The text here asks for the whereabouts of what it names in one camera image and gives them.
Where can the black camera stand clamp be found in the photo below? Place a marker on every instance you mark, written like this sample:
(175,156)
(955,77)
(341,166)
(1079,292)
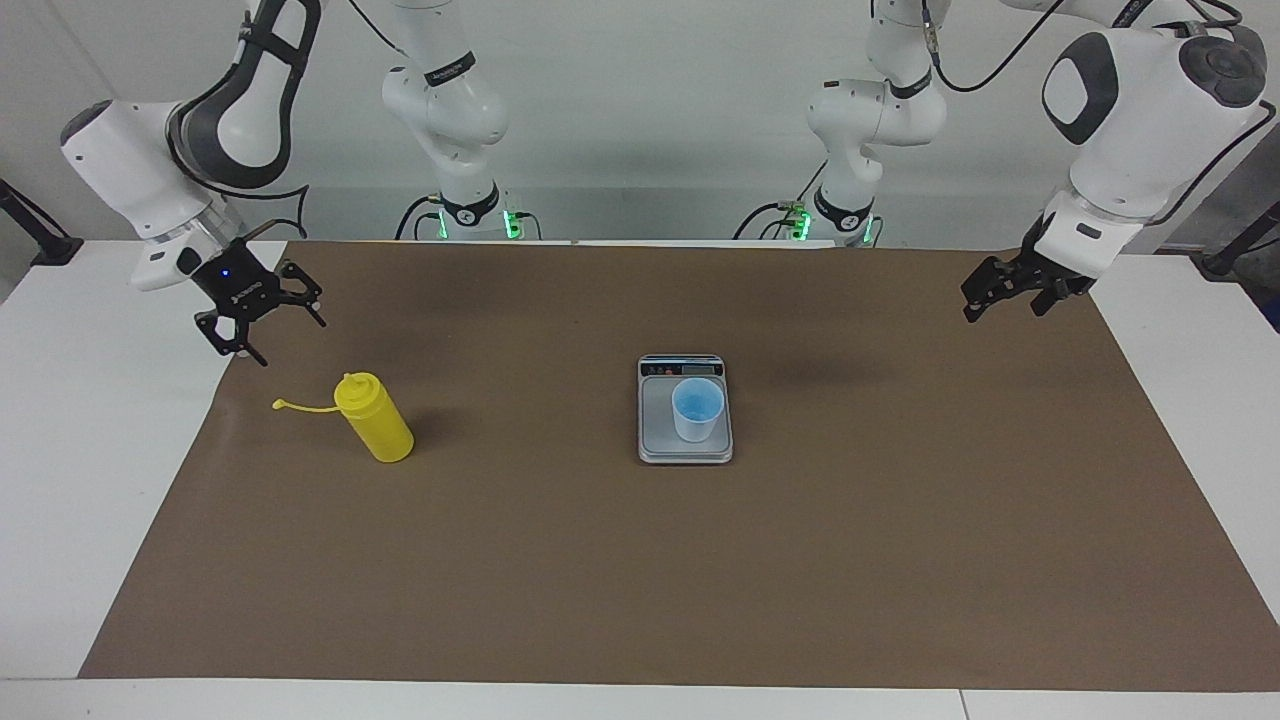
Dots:
(45,240)
(1240,245)

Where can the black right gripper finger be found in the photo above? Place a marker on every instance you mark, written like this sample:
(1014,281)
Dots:
(228,335)
(300,290)

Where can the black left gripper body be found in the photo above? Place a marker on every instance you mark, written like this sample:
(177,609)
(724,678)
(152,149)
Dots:
(1055,280)

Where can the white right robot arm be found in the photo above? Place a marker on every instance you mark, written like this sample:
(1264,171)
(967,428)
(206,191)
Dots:
(240,120)

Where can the yellow squeeze bottle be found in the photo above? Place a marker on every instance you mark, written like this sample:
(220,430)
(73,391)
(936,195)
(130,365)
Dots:
(380,425)

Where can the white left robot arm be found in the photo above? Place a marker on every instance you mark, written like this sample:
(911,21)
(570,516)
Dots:
(1130,130)

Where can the brown table mat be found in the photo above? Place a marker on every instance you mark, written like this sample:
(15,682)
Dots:
(640,570)

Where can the silver digital kitchen scale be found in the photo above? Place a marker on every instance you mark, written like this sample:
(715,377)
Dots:
(685,452)

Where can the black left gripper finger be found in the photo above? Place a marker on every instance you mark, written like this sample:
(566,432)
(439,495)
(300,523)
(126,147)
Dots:
(1000,273)
(985,298)

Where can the light blue plastic cup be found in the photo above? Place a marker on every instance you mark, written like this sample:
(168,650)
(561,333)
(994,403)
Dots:
(697,410)

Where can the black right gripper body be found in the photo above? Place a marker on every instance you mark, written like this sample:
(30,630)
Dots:
(240,285)

